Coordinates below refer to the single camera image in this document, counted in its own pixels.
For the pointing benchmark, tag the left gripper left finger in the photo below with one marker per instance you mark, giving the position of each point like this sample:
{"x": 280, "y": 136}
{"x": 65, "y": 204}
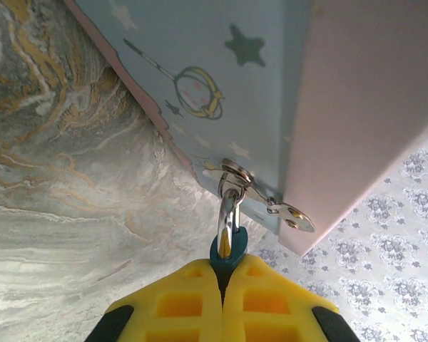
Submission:
{"x": 185, "y": 303}

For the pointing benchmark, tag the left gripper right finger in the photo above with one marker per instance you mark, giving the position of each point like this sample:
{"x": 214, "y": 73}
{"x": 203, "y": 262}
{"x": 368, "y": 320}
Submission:
{"x": 271, "y": 303}

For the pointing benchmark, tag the small teal padlock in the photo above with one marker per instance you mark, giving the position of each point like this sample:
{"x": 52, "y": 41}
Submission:
{"x": 228, "y": 246}

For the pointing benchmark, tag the blue cartoon tin box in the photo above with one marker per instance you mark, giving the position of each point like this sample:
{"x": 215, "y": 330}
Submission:
{"x": 217, "y": 53}

